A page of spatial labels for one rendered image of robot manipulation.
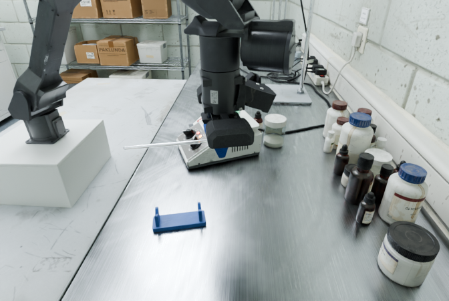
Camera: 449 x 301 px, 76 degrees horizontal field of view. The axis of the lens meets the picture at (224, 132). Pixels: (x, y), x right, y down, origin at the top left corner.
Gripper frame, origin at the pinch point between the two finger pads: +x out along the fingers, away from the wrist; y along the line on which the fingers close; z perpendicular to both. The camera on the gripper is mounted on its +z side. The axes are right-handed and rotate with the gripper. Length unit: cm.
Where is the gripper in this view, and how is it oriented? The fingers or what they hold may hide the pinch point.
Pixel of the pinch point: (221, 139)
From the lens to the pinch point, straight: 47.4
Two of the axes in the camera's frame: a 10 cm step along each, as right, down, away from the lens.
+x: 0.1, 8.7, 4.9
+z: 9.9, -0.9, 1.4
